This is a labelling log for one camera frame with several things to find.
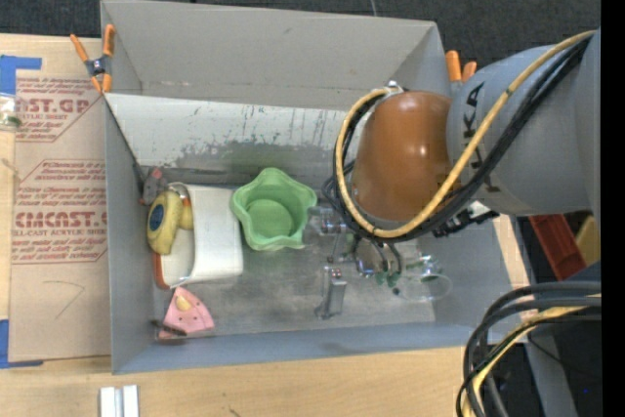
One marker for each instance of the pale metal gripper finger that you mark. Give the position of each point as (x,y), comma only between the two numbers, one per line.
(323,225)
(334,293)

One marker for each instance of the green star-shaped bowl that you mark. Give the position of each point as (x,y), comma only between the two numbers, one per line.
(273,215)

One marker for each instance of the clear glass cup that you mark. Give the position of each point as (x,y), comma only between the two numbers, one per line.
(434,285)

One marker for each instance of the white box with orange rim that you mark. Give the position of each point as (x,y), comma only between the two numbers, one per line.
(217,234)

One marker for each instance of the pink wedge toy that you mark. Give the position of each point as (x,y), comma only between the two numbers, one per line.
(188,315)

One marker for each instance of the yellow round toy blue centre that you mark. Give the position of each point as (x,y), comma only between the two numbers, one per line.
(163,222)

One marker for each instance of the grey metal bin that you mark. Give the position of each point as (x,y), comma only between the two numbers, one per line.
(273,54)

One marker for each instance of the brown cardboard board red print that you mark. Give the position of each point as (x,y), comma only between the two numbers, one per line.
(58,298)

